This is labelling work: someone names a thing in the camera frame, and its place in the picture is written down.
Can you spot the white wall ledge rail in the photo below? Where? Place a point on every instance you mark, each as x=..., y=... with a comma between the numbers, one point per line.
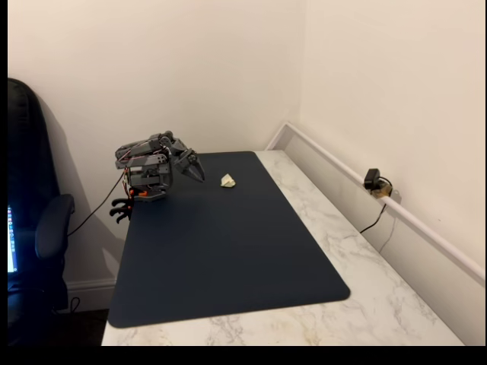
x=418, y=224

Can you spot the lit laptop screen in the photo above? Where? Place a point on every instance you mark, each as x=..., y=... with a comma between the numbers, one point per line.
x=11, y=243

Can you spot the tan webcam mount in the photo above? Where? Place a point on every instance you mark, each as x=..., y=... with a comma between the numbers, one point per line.
x=382, y=192

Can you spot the dark blue desk mat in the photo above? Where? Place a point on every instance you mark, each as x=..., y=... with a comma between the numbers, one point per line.
x=228, y=247

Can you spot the white plastic printed part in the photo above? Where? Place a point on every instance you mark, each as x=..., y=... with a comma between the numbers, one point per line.
x=228, y=181

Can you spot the black office chair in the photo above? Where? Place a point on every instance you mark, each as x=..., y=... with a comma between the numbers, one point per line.
x=30, y=171

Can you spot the black webcam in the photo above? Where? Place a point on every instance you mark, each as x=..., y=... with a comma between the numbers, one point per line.
x=371, y=178

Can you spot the black clamp with orange tips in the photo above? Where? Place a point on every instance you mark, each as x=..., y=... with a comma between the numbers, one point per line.
x=121, y=211

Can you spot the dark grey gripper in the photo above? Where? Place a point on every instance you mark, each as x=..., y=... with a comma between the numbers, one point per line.
x=189, y=165

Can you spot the white baseboard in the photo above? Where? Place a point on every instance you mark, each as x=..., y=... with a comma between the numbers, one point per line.
x=91, y=292

